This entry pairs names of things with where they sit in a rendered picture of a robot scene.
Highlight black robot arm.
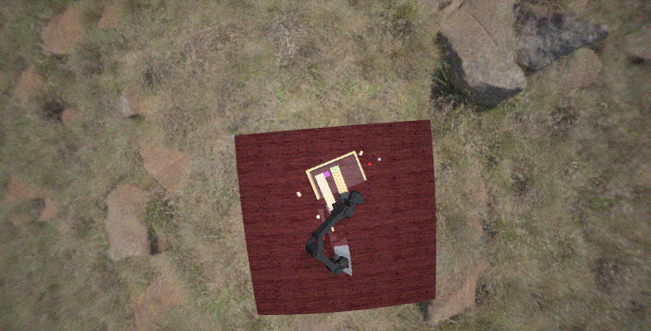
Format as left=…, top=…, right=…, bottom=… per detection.
left=306, top=189, right=361, bottom=275

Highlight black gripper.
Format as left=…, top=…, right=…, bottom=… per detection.
left=332, top=194, right=364, bottom=208

